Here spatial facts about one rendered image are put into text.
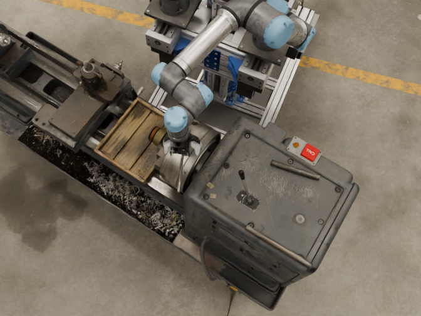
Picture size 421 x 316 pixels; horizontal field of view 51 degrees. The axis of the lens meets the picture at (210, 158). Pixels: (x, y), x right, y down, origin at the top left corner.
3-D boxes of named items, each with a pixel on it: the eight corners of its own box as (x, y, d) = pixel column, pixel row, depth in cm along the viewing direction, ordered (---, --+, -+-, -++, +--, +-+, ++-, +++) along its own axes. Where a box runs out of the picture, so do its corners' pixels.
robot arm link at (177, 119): (193, 113, 141) (175, 132, 139) (195, 125, 152) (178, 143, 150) (175, 98, 143) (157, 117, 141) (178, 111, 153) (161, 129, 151)
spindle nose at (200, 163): (220, 155, 209) (220, 140, 189) (196, 191, 204) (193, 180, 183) (215, 152, 209) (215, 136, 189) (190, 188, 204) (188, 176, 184)
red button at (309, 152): (319, 152, 183) (320, 150, 181) (312, 163, 181) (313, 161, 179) (306, 144, 184) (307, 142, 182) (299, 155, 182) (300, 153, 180)
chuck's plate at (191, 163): (220, 146, 215) (222, 122, 185) (185, 199, 208) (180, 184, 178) (215, 142, 216) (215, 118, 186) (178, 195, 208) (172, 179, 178)
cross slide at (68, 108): (128, 79, 229) (127, 74, 225) (76, 142, 215) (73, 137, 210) (103, 63, 232) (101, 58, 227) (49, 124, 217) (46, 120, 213)
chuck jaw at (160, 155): (181, 154, 194) (165, 173, 189) (180, 160, 199) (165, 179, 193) (160, 142, 196) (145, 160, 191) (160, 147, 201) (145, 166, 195)
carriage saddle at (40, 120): (133, 86, 234) (132, 80, 229) (77, 153, 219) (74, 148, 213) (89, 59, 239) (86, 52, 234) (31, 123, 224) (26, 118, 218)
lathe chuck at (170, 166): (215, 142, 216) (215, 118, 186) (178, 195, 208) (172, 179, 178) (199, 133, 217) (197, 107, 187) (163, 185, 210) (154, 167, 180)
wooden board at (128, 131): (185, 129, 226) (185, 126, 222) (144, 185, 214) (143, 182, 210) (138, 100, 231) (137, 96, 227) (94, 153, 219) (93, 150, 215)
